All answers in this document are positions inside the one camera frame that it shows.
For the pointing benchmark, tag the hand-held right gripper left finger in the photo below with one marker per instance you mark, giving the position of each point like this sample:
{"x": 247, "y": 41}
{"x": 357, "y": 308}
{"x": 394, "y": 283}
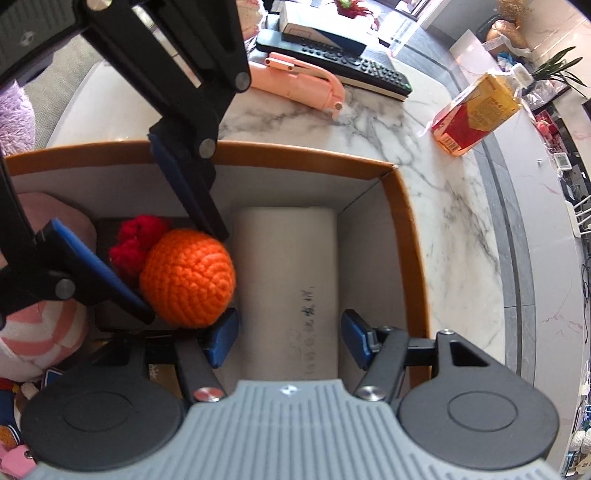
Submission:
{"x": 221, "y": 339}

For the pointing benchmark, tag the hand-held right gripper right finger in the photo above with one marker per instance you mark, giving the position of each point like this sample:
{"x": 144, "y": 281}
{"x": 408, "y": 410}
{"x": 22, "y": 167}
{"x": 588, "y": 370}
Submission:
{"x": 355, "y": 339}

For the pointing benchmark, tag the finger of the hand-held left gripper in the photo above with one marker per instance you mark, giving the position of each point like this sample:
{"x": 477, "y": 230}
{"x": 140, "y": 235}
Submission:
{"x": 184, "y": 184}
{"x": 92, "y": 267}

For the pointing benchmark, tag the dark brown square box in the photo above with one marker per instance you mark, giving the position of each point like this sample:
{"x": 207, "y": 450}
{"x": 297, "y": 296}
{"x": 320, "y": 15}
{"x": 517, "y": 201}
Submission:
{"x": 105, "y": 235}

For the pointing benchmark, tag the orange crochet ball red flower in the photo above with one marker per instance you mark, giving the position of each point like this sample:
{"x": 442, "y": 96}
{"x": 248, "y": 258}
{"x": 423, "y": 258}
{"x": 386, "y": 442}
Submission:
{"x": 189, "y": 277}

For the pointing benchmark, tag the orange cardboard box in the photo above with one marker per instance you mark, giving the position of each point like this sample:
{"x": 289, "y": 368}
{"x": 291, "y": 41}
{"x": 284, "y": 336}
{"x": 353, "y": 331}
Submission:
{"x": 408, "y": 277}

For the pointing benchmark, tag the pink pouch with carabiner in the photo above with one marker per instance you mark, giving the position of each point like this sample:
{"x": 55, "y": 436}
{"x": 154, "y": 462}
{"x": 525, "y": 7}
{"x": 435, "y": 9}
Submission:
{"x": 69, "y": 210}

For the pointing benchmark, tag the beige sofa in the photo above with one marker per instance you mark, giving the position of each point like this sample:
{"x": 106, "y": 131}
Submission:
{"x": 60, "y": 101}

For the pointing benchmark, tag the pink white striped plush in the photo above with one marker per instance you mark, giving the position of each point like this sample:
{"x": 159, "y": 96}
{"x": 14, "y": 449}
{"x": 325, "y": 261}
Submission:
{"x": 41, "y": 341}

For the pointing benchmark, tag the purple fuzzy cloth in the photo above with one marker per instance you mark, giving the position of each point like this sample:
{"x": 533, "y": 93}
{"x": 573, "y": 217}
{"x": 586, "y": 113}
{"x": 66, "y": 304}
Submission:
{"x": 16, "y": 120}

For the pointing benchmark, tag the blue white card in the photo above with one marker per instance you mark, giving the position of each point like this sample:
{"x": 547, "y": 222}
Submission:
{"x": 51, "y": 381}

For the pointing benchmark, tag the pink selfie stick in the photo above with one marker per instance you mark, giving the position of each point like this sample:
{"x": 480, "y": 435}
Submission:
{"x": 300, "y": 85}

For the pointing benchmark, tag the duck plush toy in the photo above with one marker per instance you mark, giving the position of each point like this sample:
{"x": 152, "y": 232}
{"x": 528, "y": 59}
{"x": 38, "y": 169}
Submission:
{"x": 16, "y": 406}

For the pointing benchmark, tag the pink bunny plush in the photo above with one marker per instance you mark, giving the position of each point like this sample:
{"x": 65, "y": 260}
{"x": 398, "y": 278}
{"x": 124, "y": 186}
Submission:
{"x": 253, "y": 14}

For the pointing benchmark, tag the black remote control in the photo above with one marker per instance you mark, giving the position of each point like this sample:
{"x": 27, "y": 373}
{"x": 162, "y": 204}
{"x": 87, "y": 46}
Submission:
{"x": 332, "y": 60}

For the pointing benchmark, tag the white marble television cabinet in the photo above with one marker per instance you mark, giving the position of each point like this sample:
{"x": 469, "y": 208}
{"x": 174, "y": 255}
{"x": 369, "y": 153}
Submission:
{"x": 549, "y": 286}

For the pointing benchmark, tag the pink card wallet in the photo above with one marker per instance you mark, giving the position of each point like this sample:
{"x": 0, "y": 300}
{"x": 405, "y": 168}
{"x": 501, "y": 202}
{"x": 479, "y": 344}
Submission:
{"x": 14, "y": 461}

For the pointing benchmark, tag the red flower ornament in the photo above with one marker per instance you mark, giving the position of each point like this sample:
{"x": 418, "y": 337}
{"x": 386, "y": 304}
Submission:
{"x": 353, "y": 7}

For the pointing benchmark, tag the drink bottle red label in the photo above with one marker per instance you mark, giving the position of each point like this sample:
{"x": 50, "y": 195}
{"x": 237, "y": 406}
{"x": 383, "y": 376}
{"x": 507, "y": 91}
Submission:
{"x": 475, "y": 115}

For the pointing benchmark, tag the white router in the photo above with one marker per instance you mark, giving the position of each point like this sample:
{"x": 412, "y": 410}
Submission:
{"x": 579, "y": 217}

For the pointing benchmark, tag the white thermometer display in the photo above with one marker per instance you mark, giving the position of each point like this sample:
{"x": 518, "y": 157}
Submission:
{"x": 563, "y": 162}

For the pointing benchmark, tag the pink pig plush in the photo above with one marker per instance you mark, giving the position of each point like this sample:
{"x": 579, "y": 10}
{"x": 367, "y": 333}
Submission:
{"x": 544, "y": 123}

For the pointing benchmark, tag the long-leaf potted plant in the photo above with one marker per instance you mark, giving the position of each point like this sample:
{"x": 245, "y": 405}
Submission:
{"x": 554, "y": 69}

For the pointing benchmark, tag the gold vase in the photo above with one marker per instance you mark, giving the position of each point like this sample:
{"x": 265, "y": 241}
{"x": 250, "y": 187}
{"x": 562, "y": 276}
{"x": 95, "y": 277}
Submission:
{"x": 505, "y": 30}

